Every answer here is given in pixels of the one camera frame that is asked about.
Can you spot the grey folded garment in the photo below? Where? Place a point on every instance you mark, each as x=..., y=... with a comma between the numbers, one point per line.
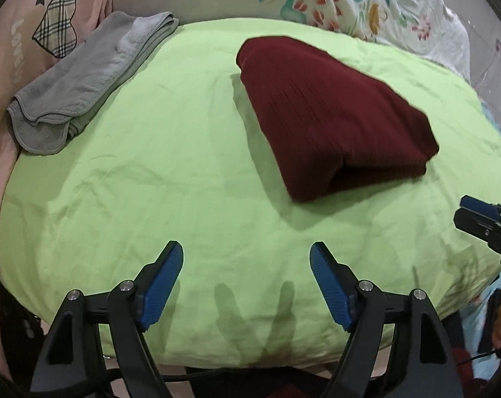
x=56, y=107

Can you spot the dark red knit sweater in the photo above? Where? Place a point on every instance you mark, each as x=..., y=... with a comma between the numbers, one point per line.
x=330, y=127

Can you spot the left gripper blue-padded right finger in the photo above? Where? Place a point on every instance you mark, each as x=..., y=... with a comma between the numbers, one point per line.
x=337, y=283

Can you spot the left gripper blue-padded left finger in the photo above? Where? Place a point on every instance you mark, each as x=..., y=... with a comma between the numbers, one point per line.
x=155, y=282

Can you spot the light green bed sheet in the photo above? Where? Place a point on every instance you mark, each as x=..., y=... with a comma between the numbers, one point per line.
x=176, y=154

